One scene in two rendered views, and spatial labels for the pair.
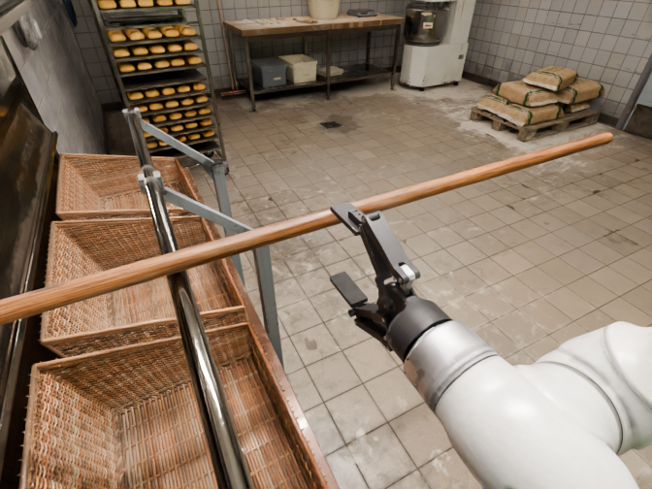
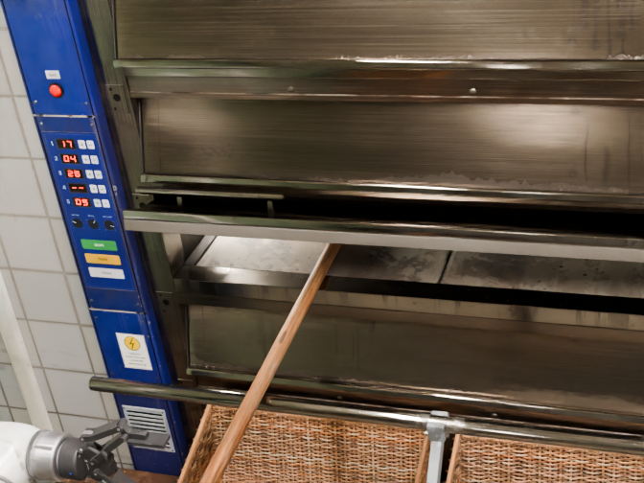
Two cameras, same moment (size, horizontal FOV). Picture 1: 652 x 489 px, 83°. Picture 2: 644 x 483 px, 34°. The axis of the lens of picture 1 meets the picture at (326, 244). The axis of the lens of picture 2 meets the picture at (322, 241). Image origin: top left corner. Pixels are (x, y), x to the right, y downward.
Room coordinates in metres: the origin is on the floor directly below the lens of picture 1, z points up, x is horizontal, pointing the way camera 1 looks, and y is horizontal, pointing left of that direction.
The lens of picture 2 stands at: (1.72, -0.71, 2.45)
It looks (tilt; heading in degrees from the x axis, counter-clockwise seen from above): 31 degrees down; 139
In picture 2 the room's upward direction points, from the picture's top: 8 degrees counter-clockwise
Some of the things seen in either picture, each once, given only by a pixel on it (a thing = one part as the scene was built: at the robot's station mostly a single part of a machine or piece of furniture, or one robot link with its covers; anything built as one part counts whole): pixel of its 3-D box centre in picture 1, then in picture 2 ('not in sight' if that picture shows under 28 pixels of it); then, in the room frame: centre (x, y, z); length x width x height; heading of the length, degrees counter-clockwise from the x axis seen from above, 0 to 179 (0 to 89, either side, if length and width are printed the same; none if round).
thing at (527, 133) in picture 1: (533, 114); not in sight; (4.33, -2.43, 0.07); 1.20 x 0.80 x 0.14; 117
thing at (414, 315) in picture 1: (406, 317); (89, 460); (0.30, -0.10, 1.19); 0.09 x 0.07 x 0.08; 28
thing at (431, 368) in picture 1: (447, 363); (54, 456); (0.24, -0.13, 1.19); 0.09 x 0.06 x 0.09; 118
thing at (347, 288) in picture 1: (347, 288); not in sight; (0.42, -0.03, 1.12); 0.07 x 0.03 x 0.01; 28
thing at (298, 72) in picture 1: (297, 68); not in sight; (5.37, 0.38, 0.35); 0.50 x 0.36 x 0.24; 28
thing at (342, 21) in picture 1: (316, 57); not in sight; (5.50, 0.13, 0.45); 2.20 x 0.80 x 0.90; 117
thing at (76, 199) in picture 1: (133, 194); not in sight; (1.41, 0.84, 0.72); 0.56 x 0.49 x 0.28; 28
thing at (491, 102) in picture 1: (505, 101); not in sight; (4.36, -2.08, 0.22); 0.62 x 0.36 x 0.15; 122
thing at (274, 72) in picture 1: (268, 72); not in sight; (5.18, 0.75, 0.35); 0.50 x 0.36 x 0.24; 27
